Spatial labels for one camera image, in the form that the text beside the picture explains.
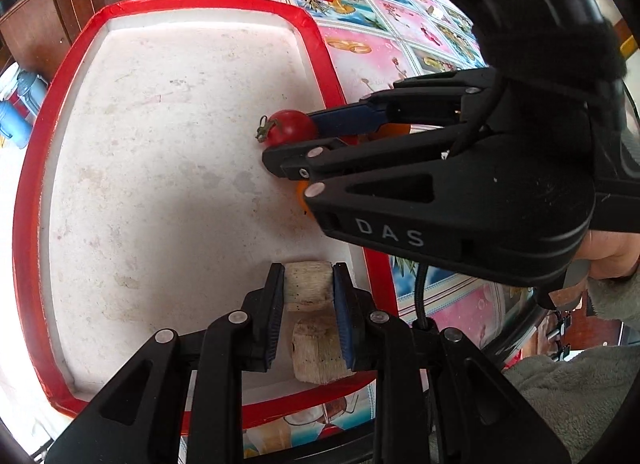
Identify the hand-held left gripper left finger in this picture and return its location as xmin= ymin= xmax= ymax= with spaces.
xmin=45 ymin=263 xmax=287 ymax=464

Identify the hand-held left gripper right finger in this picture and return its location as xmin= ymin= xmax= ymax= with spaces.
xmin=332 ymin=263 xmax=573 ymax=464

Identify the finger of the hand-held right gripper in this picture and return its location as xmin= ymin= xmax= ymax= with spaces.
xmin=261 ymin=125 xmax=472 ymax=219
xmin=306 ymin=67 xmax=502 ymax=139

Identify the red cherry tomato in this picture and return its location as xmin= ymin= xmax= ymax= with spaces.
xmin=256 ymin=109 xmax=319 ymax=150

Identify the large red white tray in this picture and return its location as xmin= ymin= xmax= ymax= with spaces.
xmin=12 ymin=0 xmax=401 ymax=437

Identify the person's right hand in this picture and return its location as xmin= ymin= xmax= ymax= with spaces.
xmin=572 ymin=229 xmax=640 ymax=281

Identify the small orange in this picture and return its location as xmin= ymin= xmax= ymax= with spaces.
xmin=367 ymin=123 xmax=412 ymax=141
xmin=294 ymin=180 xmax=317 ymax=220

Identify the printed plastic tablecloth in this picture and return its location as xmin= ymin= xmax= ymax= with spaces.
xmin=167 ymin=0 xmax=538 ymax=455

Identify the person's grey fleece jacket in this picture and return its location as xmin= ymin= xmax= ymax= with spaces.
xmin=502 ymin=344 xmax=640 ymax=464

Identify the black cable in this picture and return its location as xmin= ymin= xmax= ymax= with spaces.
xmin=412 ymin=264 xmax=437 ymax=331

